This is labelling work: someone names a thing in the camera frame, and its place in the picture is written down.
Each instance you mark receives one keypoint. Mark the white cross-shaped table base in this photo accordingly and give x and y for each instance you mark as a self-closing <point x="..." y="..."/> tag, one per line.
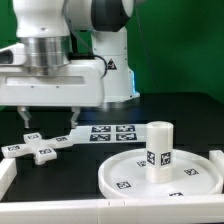
<point x="42" y="150"/>

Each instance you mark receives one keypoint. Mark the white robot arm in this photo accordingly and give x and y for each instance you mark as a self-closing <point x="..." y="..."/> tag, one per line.
<point x="70" y="53"/>

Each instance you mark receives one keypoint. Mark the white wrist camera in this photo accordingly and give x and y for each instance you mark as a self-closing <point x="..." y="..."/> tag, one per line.
<point x="13" y="55"/>

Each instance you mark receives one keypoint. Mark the white left fence rail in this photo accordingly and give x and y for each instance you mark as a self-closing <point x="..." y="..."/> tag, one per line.
<point x="8" y="172"/>

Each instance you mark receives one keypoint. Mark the white marker plate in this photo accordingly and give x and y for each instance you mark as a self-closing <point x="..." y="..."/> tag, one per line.
<point x="119" y="133"/>

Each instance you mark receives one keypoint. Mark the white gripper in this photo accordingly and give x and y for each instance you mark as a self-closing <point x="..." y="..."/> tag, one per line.
<point x="78" y="84"/>

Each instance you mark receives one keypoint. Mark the white round table top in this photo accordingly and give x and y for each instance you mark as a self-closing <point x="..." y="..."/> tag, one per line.
<point x="128" y="175"/>

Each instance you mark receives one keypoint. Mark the white front fence rail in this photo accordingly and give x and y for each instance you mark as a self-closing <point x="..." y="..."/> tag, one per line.
<point x="168" y="210"/>

